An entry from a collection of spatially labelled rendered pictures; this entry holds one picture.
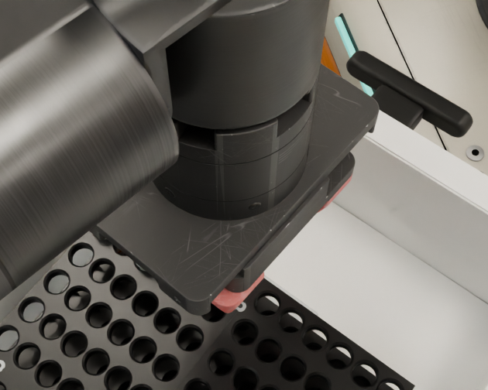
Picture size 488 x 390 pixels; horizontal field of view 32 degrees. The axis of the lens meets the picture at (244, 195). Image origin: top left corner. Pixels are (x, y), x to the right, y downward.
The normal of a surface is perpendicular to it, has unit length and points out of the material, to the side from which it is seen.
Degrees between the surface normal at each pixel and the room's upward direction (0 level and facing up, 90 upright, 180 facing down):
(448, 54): 0
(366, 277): 0
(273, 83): 89
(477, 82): 0
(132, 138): 64
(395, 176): 90
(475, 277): 90
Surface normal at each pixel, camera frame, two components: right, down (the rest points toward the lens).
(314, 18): 0.80, 0.54
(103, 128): 0.55, 0.21
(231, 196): 0.04, 0.88
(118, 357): -0.04, -0.43
